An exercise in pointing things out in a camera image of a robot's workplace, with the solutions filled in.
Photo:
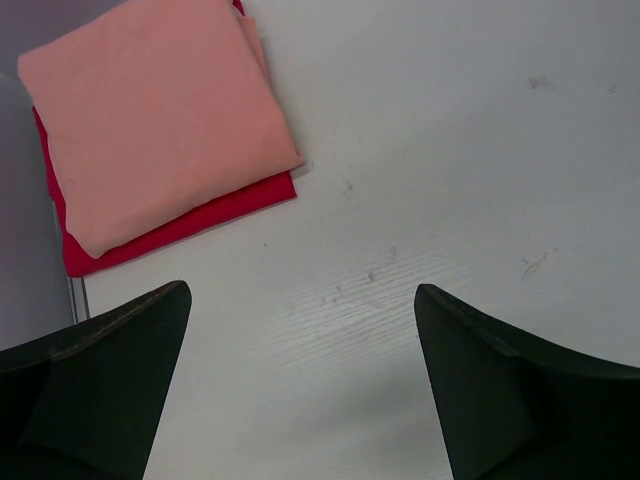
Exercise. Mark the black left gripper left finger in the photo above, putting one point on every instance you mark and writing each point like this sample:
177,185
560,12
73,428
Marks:
85,402

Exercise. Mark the folded pink t-shirt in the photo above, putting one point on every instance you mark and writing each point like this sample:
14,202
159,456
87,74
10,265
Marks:
150,125

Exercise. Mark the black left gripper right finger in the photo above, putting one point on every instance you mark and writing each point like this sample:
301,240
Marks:
513,405

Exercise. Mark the folded red t-shirt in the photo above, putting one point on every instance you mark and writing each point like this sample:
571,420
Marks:
225,215

